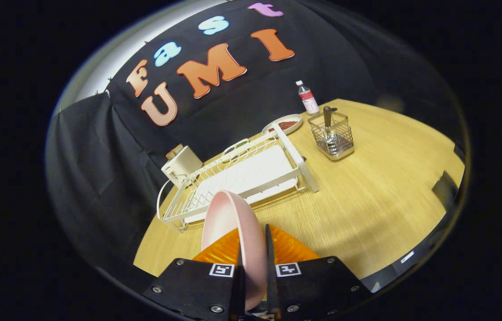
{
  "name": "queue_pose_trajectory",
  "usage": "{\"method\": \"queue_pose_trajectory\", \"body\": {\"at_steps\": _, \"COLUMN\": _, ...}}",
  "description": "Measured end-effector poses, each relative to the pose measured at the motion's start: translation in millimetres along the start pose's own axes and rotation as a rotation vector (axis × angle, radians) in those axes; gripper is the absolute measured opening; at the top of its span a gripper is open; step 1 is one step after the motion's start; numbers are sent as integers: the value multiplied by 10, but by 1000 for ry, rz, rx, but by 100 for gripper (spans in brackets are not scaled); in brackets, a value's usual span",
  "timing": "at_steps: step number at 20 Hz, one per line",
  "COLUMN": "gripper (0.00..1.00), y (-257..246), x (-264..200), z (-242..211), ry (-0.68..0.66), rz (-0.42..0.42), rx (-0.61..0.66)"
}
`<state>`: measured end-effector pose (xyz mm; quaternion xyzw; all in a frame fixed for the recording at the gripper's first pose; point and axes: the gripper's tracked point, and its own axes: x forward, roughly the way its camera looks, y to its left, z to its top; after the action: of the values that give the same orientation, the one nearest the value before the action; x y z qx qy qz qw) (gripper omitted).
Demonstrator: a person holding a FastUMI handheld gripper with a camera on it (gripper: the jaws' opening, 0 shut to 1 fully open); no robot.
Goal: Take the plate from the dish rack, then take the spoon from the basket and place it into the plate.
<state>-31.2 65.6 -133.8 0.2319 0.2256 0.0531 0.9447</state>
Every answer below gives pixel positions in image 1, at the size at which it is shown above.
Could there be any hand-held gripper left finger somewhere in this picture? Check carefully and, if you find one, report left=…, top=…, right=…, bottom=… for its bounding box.
left=142, top=227, right=247, bottom=321

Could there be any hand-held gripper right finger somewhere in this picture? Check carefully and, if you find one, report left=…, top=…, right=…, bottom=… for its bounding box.
left=264, top=224, right=372, bottom=321

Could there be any pink plate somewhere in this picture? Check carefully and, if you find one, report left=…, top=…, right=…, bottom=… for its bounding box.
left=201, top=190, right=268, bottom=311

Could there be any white wire dish rack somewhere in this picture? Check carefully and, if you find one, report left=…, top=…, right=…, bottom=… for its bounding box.
left=156, top=123, right=320, bottom=233

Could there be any metal wire basket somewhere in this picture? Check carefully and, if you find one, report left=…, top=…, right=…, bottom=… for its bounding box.
left=308, top=111, right=355, bottom=161

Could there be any brown handled spoon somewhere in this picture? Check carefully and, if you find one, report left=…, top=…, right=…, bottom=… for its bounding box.
left=323, top=106, right=338, bottom=148

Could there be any white divided bean dish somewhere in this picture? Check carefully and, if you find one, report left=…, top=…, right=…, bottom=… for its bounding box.
left=222, top=138, right=251, bottom=162

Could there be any white round food plate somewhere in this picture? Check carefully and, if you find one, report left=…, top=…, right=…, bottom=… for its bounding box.
left=262, top=114, right=303, bottom=136

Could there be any white toaster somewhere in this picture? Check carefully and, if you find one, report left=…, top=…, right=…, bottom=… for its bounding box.
left=161, top=145, right=204, bottom=188

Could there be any black backdrop cloth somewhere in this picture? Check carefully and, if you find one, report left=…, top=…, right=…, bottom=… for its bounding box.
left=46, top=0, right=467, bottom=286

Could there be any clear bottle red label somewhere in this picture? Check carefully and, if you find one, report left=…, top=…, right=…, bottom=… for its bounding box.
left=295, top=80, right=320, bottom=115

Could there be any black table edge clamp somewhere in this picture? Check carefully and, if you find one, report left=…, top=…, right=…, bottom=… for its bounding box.
left=432, top=171, right=458, bottom=210

